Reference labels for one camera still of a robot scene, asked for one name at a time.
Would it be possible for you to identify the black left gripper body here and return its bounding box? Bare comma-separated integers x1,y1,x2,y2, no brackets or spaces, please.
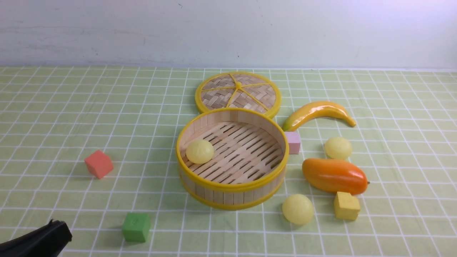
0,219,73,257

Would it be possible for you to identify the pale yellow bun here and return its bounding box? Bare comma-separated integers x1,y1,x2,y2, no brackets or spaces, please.
324,137,353,160
281,194,315,226
185,140,215,164

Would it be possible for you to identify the bamboo steamer tray yellow rim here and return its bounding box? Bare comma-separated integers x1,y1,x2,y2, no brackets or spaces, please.
176,109,289,210

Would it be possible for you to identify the woven bamboo steamer lid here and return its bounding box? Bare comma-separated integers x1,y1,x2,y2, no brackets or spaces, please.
195,71,281,119

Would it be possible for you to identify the green foam cube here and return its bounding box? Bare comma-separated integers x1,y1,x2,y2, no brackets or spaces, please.
121,212,151,243

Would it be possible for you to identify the red foam cube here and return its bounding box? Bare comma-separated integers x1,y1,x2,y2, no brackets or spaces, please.
84,150,114,179

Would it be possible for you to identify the pink foam cube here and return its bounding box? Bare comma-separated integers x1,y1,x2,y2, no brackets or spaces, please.
284,131,301,155

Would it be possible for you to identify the yellow plastic banana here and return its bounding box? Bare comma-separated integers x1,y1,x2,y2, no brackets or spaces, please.
281,101,356,132

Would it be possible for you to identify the orange plastic mango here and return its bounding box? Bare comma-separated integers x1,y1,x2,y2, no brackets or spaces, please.
302,158,370,195

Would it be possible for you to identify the yellow foam cube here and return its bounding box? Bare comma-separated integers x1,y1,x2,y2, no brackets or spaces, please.
333,192,361,221

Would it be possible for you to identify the green checkered tablecloth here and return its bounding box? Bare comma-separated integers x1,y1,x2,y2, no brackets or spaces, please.
0,66,457,257

